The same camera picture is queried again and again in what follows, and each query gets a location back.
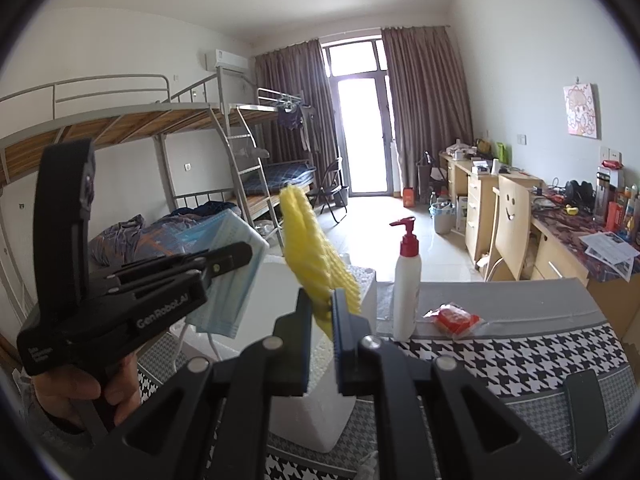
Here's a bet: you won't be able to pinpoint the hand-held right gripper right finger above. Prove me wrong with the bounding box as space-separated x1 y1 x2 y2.
331 287 572 480

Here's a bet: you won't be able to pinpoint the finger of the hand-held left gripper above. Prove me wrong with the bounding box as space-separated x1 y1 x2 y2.
107 241 254 286
102 267 213 303

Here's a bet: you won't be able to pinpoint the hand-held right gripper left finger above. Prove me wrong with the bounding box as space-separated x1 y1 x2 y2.
87 287 321 480

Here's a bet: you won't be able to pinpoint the blue face mask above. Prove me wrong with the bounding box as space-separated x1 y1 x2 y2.
175 209 272 361

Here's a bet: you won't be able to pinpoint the white foam box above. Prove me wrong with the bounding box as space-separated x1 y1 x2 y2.
170 255 378 454

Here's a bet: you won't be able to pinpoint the person's left forearm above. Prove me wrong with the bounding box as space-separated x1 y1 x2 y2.
27 407 108 471

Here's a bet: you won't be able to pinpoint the person's left hand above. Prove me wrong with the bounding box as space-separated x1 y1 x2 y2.
32 347 143 433

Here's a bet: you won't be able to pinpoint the blue plaid quilt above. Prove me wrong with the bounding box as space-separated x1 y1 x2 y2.
135 201 241 266

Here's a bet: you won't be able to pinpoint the grey purple bedsheet bundle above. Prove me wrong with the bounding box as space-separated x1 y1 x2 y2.
90 214 147 267

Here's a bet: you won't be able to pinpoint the white pump bottle red cap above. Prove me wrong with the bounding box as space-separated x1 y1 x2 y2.
389 216 423 342

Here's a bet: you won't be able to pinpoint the dark blue bedding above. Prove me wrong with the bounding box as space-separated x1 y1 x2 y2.
262 159 316 193

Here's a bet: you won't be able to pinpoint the red packet in clear wrap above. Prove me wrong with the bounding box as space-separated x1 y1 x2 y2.
422 302 486 338

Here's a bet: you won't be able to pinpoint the black folding chair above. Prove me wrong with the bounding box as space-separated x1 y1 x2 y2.
306 157 350 223

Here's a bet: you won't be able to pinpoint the small metal bunk bed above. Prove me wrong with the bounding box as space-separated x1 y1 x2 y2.
227 87 318 221

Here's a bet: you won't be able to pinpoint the dark hanging clothes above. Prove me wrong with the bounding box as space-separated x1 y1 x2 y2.
277 97 313 153

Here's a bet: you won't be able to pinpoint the black white houndstooth blanket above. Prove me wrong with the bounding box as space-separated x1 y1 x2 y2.
135 322 640 480

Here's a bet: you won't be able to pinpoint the grey trash bin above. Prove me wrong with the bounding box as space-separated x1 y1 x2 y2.
430 200 457 234

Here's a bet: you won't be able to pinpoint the large metal bunk bed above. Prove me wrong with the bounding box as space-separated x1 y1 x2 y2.
0 74 281 281

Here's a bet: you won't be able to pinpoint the glass balcony door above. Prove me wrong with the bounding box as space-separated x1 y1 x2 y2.
322 35 396 196

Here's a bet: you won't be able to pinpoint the grey mattress pad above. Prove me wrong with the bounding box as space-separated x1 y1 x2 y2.
375 277 608 338

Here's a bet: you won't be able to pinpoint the brown curtain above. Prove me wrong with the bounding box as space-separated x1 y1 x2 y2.
381 25 473 196
252 39 341 196

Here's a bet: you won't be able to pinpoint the black folded trolley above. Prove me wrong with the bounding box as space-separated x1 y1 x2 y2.
417 152 448 196

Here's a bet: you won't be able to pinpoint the white air conditioner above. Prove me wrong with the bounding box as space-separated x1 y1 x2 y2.
205 49 249 72

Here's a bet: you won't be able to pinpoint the light wooden desk with drawers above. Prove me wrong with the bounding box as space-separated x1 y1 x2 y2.
439 152 543 271

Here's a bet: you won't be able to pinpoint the wooden chair with smiley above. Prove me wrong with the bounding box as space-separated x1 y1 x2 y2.
482 174 533 281

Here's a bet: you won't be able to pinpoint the wooden desk with patterned cover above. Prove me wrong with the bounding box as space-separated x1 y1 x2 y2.
530 195 640 291

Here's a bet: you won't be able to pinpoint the black smartphone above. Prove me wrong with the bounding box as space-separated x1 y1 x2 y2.
564 369 610 468

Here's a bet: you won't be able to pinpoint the black headphones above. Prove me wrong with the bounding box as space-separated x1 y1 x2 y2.
565 180 593 206

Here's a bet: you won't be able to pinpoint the printed paper sheets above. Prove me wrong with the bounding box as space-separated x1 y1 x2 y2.
580 231 640 281

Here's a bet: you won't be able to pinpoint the group of toiletry bottles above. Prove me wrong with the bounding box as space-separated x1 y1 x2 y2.
595 160 640 246

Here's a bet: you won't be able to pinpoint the pink cartoon wall picture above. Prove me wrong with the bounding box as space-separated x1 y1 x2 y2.
562 80 599 138

